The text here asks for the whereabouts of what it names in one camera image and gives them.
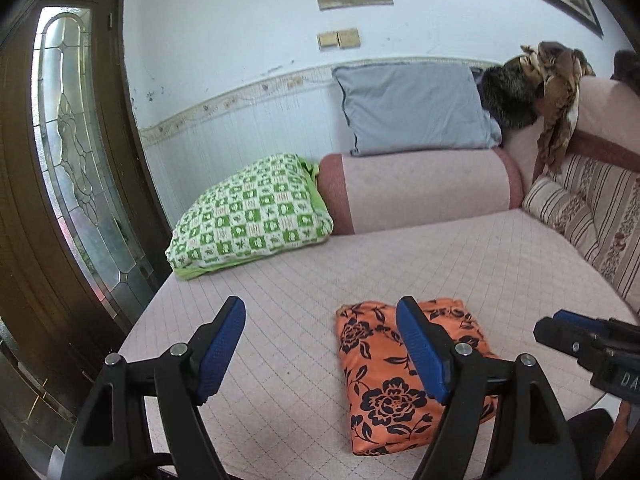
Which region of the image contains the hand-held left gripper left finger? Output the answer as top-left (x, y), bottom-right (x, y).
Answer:
top-left (60, 296), bottom-right (247, 480)

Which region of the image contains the wooden door with leaded glass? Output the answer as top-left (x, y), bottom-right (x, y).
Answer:
top-left (0, 0), bottom-right (173, 426)

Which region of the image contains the large striped cushion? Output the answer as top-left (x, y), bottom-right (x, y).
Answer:
top-left (560, 152), bottom-right (640, 313)

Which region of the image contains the pink sofa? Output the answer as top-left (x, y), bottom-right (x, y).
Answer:
top-left (117, 75), bottom-right (640, 480)

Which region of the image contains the green checkered pillow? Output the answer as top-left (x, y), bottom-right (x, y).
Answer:
top-left (165, 154), bottom-right (335, 281)

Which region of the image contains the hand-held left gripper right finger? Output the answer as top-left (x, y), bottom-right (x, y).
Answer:
top-left (395, 296), bottom-right (583, 480)

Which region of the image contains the brown patterned scarf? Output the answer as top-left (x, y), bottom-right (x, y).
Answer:
top-left (519, 41), bottom-right (597, 176)

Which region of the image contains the small striped cushion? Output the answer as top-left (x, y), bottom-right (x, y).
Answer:
top-left (522, 177), bottom-right (601, 253)

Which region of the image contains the dark brown cloth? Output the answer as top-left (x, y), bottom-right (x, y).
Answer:
top-left (612, 50), bottom-right (640, 82)

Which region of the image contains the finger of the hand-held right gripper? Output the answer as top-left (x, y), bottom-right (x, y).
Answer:
top-left (534, 317), bottom-right (601, 361)
top-left (552, 310), bottom-right (608, 335)

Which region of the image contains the grey pillow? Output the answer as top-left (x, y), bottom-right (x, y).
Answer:
top-left (332, 61), bottom-right (502, 157)

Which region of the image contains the dark furry cloth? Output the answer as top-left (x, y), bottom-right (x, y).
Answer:
top-left (475, 57), bottom-right (546, 131)

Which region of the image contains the orange floral garment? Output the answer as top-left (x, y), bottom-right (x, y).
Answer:
top-left (335, 299), bottom-right (501, 457)

